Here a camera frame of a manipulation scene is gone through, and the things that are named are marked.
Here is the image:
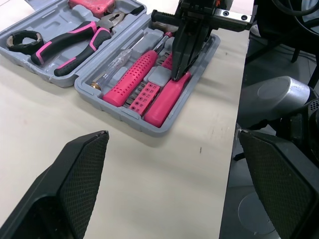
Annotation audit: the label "pink tape measure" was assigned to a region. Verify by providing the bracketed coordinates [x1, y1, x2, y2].
[67, 0, 117, 18]

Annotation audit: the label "black chair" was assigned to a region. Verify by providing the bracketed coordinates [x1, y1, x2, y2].
[245, 0, 319, 87]

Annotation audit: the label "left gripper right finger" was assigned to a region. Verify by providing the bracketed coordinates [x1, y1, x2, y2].
[239, 130, 319, 239]

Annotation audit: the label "grey plastic tool case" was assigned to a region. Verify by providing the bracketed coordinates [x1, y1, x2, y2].
[0, 0, 222, 138]

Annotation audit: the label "black tape roll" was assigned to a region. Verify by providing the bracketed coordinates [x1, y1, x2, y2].
[5, 29, 44, 53]

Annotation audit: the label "pink perforated-handle screwdriver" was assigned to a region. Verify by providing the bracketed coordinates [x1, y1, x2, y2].
[102, 49, 159, 108]

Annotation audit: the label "pink bit holder strip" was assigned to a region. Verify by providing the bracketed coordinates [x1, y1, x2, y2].
[129, 82, 161, 118]

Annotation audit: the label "robot body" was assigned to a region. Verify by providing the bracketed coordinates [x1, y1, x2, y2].
[236, 75, 319, 150]

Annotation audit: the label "pink and black pliers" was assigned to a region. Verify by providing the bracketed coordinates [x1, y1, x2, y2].
[30, 10, 127, 77]

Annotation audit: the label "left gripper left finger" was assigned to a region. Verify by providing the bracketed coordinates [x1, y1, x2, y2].
[0, 130, 110, 239]

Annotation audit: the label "black-handled hammer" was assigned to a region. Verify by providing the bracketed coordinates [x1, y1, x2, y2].
[150, 9, 180, 34]

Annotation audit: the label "pink smooth-handle screwdriver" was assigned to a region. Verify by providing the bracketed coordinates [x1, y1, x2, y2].
[144, 71, 193, 128]

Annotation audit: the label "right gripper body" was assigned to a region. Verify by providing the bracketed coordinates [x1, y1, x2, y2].
[174, 0, 253, 32]

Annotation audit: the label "clear-handled tester screwdriver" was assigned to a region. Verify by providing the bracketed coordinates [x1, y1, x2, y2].
[90, 31, 175, 92]

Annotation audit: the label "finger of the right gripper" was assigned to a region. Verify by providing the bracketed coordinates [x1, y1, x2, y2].
[171, 24, 194, 81]
[183, 26, 210, 75]

